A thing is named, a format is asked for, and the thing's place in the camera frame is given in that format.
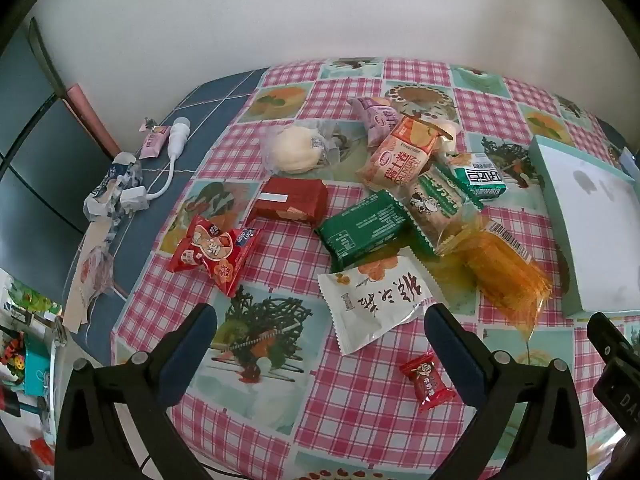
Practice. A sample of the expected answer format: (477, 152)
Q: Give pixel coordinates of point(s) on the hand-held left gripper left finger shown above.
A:
(192, 345)

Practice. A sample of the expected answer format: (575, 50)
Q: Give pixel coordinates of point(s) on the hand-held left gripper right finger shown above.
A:
(450, 345)

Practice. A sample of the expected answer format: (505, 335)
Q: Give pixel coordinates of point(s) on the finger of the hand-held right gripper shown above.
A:
(607, 340)

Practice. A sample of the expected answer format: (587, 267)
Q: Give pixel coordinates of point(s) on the small red candy packet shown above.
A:
(425, 380)

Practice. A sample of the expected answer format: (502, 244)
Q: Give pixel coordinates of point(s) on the white snack packet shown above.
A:
(375, 300)

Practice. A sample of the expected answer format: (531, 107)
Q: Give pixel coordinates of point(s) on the red snack packet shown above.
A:
(215, 255)

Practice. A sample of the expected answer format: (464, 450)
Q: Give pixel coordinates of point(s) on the teal shallow box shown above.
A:
(590, 220)

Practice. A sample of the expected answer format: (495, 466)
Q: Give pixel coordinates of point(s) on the green white biscuit packet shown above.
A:
(435, 200)

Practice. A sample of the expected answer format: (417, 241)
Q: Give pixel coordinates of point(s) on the green white drink carton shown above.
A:
(482, 177)

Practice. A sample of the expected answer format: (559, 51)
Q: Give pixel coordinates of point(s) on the dark red box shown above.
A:
(300, 205)

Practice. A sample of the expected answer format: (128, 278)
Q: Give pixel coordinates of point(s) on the purple cake roll packet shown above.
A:
(377, 120)

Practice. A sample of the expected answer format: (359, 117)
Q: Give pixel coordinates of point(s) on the orange translucent snack packet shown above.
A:
(500, 270)

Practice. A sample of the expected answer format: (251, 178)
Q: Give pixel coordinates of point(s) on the clear plastic bag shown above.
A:
(90, 270)

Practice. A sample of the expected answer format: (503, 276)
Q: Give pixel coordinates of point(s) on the teal paper bag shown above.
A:
(40, 372)

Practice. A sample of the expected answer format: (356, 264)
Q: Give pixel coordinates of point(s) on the crumpled blue white wrapper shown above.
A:
(107, 180)

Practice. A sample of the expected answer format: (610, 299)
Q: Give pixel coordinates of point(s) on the orange cake roll packet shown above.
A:
(400, 160)

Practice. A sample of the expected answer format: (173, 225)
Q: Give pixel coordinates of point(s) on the small pink packet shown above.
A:
(152, 142)

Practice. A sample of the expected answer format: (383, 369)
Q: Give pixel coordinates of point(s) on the clear packet pale pastries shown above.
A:
(445, 132)

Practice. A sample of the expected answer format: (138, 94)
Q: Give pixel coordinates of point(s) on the clear bag white bun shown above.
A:
(292, 150)

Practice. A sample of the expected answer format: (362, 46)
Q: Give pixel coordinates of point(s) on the dark grey cabinet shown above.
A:
(35, 160)

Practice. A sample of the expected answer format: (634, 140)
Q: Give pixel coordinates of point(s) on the pink board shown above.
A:
(90, 115)

